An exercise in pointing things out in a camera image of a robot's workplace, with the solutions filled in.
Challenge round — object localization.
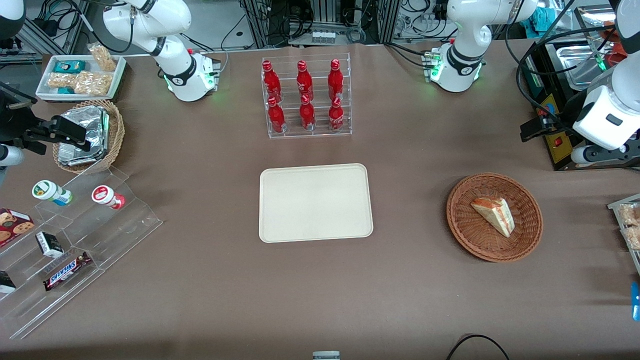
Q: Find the clear plastic snack tray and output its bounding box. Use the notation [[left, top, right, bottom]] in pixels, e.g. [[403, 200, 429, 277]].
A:
[[607, 194, 640, 276]]

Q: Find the green lid yogurt cup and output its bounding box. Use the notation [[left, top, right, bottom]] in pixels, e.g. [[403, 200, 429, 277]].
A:
[[32, 180, 73, 207]]

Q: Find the beige rectangular serving tray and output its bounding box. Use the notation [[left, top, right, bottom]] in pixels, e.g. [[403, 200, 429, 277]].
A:
[[258, 163, 374, 244]]

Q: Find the brown round wicker basket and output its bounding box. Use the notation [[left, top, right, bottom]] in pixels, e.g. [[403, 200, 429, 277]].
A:
[[446, 172, 544, 263]]

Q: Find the thin black cable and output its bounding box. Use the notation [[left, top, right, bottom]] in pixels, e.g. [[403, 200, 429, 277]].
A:
[[446, 334, 510, 360]]

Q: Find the white rectangular snack tray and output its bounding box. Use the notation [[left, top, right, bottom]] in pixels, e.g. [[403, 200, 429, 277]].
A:
[[36, 54, 127, 101]]

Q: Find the aluminium frame rack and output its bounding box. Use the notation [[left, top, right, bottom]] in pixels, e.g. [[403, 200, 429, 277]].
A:
[[240, 0, 401, 48]]

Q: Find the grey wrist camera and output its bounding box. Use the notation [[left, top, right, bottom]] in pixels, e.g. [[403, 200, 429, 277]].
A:
[[571, 145, 628, 167], [0, 144, 24, 167]]

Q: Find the red lid yogurt cup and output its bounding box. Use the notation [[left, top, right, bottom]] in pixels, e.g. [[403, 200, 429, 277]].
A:
[[91, 185, 126, 211]]

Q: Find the Snickers chocolate bar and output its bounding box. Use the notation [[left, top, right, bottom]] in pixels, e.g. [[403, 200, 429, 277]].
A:
[[42, 251, 92, 292]]

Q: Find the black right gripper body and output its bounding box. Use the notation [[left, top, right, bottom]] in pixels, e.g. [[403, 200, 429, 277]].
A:
[[0, 82, 53, 155]]

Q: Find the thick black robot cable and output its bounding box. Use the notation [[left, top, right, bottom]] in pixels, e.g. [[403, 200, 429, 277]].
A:
[[515, 25, 618, 126]]

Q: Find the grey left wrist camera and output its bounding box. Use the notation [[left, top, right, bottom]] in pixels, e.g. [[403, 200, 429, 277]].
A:
[[571, 145, 628, 167]]

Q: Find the black countertop appliance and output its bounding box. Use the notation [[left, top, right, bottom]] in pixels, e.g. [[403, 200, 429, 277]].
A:
[[524, 37, 640, 172]]

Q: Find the wrapped triangular sandwich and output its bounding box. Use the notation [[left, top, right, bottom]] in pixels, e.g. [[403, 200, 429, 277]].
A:
[[470, 197, 516, 239]]

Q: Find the clear acrylic bottle rack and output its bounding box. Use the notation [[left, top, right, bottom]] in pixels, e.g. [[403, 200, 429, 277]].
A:
[[261, 52, 352, 140]]

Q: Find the shiny metal tray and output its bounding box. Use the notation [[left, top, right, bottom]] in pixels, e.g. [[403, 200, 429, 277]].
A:
[[555, 44, 611, 91]]

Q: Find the light wicker basket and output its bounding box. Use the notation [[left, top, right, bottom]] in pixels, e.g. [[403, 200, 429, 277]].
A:
[[52, 100, 126, 175]]

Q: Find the red cola bottle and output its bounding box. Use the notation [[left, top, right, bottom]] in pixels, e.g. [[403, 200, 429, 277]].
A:
[[327, 59, 345, 101], [328, 96, 346, 132], [299, 94, 317, 132], [262, 60, 283, 103], [296, 60, 315, 101], [267, 96, 287, 134]]

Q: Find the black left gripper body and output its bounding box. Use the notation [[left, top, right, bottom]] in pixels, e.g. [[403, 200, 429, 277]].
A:
[[547, 97, 583, 136]]

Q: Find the teal snack box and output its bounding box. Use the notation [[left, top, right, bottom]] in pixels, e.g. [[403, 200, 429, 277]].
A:
[[54, 60, 87, 74]]

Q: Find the red cookie box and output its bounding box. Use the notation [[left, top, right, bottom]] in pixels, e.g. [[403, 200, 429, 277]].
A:
[[0, 207, 36, 248]]

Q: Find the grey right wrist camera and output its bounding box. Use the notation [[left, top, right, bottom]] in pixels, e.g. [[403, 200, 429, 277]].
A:
[[0, 144, 24, 167]]

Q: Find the clear acrylic stepped snack rack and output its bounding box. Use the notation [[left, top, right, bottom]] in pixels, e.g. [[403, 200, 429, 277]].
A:
[[0, 165, 163, 341]]

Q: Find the aluminium foil container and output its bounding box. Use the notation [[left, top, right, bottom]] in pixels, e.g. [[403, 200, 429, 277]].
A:
[[58, 106, 110, 167]]

